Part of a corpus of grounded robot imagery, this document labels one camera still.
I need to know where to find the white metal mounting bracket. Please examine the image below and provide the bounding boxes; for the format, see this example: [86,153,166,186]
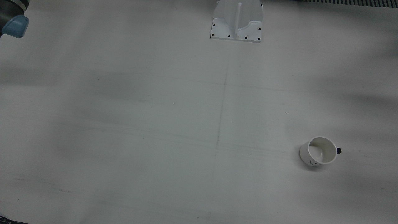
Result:
[210,0,264,43]

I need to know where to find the ribbed metal grille strip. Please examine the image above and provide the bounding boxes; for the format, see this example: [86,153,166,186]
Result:
[298,0,398,9]

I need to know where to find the white ceramic cup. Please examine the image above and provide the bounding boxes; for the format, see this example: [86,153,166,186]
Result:
[299,136,342,167]

